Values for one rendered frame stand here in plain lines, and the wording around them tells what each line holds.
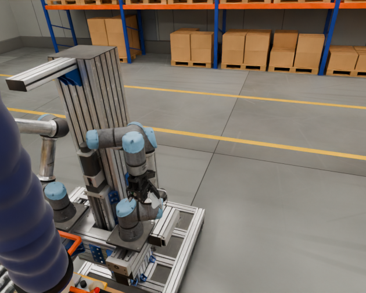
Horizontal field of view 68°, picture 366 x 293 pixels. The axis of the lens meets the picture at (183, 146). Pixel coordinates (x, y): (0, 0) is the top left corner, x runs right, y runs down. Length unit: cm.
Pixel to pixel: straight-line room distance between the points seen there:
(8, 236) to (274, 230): 260
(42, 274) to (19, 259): 13
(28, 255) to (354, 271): 270
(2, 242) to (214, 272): 204
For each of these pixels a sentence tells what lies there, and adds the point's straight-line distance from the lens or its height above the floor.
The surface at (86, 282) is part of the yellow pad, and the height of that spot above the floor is 108.
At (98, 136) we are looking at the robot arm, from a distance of 108.
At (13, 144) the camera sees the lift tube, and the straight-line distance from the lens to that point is 94.
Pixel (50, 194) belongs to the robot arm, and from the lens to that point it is 185.
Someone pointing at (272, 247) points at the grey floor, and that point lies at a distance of 303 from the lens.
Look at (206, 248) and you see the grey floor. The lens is 294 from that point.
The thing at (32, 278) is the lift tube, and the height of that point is 141.
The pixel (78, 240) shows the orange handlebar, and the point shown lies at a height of 119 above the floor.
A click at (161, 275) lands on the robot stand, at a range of 255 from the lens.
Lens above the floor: 236
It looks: 33 degrees down
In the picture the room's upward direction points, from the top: 3 degrees counter-clockwise
